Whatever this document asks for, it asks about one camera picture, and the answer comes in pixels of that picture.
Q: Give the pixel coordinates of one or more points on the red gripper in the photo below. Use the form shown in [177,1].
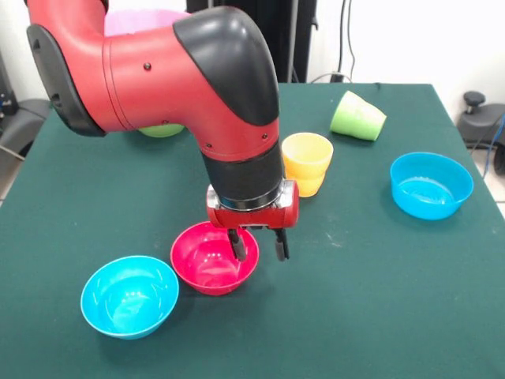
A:
[252,217]

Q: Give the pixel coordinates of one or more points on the red plastic bowl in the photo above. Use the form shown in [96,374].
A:
[201,264]

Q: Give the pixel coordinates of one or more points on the small light blue bowl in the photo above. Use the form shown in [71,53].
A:
[130,298]

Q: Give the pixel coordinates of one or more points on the green plastic cup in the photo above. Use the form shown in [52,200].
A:
[375,124]
[347,114]

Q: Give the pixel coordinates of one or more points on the large pink plastic bowl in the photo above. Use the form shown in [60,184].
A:
[130,23]

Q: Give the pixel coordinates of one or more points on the yellow plastic cup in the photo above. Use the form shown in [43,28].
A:
[309,185]
[311,158]

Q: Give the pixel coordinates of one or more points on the dark green tablecloth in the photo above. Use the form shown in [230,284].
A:
[252,339]

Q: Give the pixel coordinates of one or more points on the green plastic bowl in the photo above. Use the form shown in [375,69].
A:
[161,130]

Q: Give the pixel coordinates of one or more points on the translucent blue plastic bowl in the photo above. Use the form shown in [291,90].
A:
[434,185]

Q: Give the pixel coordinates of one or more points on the black power plug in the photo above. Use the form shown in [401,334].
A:
[335,77]

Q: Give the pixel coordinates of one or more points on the black equipment base with knob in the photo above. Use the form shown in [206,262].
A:
[481,122]

